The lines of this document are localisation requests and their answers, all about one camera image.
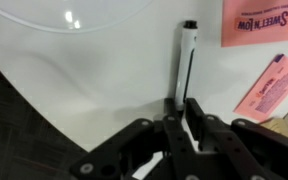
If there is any white paper plate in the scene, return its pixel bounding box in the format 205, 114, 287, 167
0, 0, 155, 34

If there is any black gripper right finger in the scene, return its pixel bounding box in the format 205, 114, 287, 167
185, 97, 288, 180

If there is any black and white marker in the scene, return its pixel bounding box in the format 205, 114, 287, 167
174, 20, 199, 112

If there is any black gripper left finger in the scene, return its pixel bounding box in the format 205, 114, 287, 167
69, 97, 199, 180

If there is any pink sweetener packet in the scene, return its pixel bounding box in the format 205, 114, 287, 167
220, 0, 288, 48
233, 53, 288, 123

